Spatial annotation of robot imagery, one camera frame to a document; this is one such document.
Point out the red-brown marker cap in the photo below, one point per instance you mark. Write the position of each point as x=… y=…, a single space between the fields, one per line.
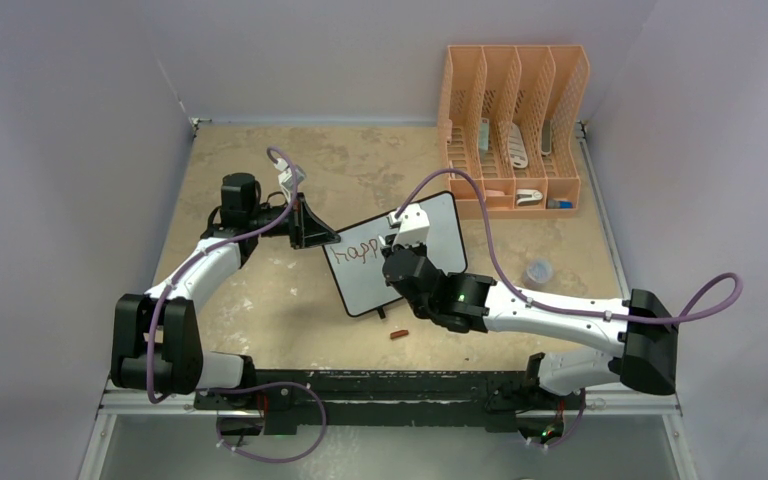
x=398 y=334

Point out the aluminium frame rail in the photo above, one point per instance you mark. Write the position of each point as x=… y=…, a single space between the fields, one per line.
x=614 y=434

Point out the small black-framed whiteboard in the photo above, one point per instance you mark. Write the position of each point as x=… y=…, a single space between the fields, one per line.
x=356 y=260

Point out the white perforated tool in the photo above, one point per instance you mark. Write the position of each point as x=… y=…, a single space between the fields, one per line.
x=516 y=148

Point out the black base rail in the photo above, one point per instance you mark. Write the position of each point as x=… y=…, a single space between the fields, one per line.
x=490 y=400

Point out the small clear plastic jar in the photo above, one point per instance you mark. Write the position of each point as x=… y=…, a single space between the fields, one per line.
x=538 y=274

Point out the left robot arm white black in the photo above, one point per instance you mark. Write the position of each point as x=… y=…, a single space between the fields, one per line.
x=156 y=344

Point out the grey eraser in organizer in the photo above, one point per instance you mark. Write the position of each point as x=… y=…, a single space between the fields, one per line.
x=483 y=135

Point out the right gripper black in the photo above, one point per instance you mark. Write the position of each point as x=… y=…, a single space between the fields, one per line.
x=419 y=248

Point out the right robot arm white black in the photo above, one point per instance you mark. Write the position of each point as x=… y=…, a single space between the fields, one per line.
x=621 y=340

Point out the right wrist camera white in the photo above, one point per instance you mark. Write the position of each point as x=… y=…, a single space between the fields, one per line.
x=411 y=227

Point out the dark grey flat tool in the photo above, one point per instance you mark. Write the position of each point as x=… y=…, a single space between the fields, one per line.
x=546 y=138

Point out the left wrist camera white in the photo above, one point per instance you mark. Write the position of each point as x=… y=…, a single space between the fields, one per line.
x=289 y=178

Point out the peach plastic file organizer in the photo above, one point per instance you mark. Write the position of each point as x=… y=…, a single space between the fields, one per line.
x=506 y=120

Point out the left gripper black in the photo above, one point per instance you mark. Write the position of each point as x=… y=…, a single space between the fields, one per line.
x=306 y=230

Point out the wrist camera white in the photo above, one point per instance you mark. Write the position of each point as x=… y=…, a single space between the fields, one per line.
x=289 y=178
x=411 y=227

